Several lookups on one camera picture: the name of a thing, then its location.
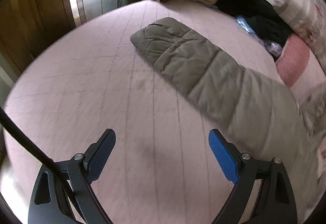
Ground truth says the olive quilted puffer jacket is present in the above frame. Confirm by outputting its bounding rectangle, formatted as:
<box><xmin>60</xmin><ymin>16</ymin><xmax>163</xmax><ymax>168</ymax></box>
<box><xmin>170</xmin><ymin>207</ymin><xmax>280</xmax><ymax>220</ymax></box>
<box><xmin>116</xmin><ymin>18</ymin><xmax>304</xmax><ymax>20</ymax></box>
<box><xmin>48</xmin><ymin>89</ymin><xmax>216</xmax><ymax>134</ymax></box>
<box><xmin>130</xmin><ymin>18</ymin><xmax>325</xmax><ymax>222</ymax></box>

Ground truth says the black clothes pile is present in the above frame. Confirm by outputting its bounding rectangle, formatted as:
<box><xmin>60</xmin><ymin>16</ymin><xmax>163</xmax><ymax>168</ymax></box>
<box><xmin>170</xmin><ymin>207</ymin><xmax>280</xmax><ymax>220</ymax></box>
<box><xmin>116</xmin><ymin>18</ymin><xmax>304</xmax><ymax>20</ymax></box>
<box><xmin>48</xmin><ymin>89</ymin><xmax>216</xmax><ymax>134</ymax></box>
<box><xmin>215</xmin><ymin>0</ymin><xmax>293</xmax><ymax>60</ymax></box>

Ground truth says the pink red bolster cushion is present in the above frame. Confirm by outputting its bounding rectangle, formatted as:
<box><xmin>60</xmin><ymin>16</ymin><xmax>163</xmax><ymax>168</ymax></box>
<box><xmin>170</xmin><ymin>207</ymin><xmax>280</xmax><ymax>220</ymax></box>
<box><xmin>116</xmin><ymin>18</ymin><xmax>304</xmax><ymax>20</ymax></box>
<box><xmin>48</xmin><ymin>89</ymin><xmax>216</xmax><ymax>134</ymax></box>
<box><xmin>275</xmin><ymin>33</ymin><xmax>310</xmax><ymax>88</ymax></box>

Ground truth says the clear plastic bag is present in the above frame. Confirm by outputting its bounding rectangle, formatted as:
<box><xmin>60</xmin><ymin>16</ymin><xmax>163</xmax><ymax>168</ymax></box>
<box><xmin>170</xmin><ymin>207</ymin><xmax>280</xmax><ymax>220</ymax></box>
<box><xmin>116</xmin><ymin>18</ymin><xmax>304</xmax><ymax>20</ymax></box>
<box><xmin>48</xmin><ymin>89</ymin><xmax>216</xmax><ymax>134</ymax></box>
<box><xmin>235</xmin><ymin>16</ymin><xmax>282</xmax><ymax>58</ymax></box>

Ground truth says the black cable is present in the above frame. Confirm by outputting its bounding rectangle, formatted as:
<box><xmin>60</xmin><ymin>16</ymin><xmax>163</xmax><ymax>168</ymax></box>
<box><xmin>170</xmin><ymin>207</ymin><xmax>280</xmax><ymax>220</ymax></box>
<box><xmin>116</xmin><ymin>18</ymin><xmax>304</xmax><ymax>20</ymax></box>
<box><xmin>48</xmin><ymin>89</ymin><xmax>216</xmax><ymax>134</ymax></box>
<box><xmin>0</xmin><ymin>106</ymin><xmax>85</xmax><ymax>219</ymax></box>

